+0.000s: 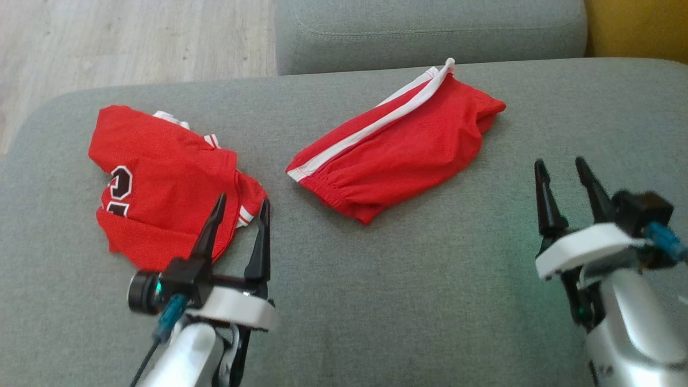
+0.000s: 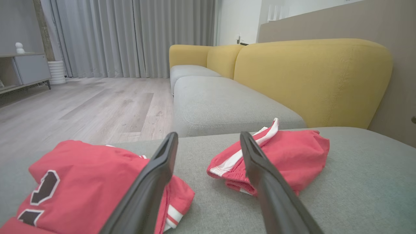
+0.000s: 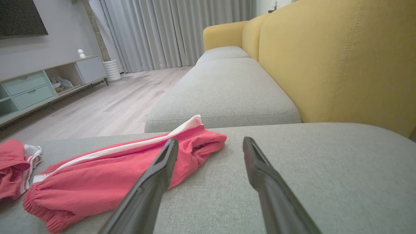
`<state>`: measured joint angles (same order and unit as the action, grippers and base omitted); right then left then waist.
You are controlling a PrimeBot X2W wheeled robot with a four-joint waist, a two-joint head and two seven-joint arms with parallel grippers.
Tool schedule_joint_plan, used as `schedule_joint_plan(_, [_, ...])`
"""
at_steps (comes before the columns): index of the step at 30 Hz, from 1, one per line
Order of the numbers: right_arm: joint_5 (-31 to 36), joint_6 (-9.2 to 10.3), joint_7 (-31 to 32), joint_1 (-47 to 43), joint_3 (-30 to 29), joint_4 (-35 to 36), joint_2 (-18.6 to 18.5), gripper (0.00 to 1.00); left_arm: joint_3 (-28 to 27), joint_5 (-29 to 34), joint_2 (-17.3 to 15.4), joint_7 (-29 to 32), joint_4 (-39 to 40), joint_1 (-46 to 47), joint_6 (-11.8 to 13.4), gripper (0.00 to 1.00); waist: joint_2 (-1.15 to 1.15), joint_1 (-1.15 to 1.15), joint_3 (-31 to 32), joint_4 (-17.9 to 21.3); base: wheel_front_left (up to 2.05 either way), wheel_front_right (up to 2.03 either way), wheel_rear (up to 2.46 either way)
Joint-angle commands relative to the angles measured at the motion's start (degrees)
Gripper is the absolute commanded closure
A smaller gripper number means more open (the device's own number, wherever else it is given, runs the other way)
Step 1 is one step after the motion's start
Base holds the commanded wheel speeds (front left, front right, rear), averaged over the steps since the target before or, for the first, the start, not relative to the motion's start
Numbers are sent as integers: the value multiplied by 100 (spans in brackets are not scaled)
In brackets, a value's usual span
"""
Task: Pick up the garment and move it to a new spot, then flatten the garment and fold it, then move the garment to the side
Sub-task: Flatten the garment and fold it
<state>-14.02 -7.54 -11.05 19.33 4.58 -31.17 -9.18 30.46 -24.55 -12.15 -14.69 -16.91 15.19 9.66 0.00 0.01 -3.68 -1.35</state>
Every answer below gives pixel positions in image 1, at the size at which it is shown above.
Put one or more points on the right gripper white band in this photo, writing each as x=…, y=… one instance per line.
x=586, y=244

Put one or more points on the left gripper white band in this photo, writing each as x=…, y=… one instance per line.
x=236, y=309

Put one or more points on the red Bulls 23 jersey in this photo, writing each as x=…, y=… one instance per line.
x=161, y=161

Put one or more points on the red shorts with white stripe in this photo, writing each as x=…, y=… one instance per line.
x=403, y=156

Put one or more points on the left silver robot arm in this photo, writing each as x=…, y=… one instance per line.
x=183, y=355

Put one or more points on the grey fabric sofa seat cushion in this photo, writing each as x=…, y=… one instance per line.
x=403, y=295

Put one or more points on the grey fabric sofa back cushion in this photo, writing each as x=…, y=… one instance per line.
x=430, y=37

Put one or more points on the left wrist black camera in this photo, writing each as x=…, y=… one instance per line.
x=180, y=279

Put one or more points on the wrist black camera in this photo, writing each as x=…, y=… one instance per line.
x=642, y=209
x=180, y=279

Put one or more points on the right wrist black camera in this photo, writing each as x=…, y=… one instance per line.
x=642, y=209

